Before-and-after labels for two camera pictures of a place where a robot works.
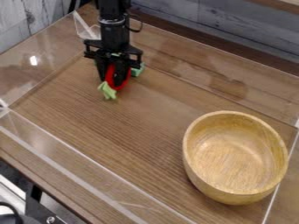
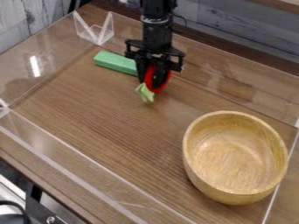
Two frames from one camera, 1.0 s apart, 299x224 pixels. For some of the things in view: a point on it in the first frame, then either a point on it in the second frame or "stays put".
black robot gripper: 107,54 to 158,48
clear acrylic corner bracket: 88,32 stays put
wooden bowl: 235,157 stays put
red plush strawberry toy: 108,87 to 147,89
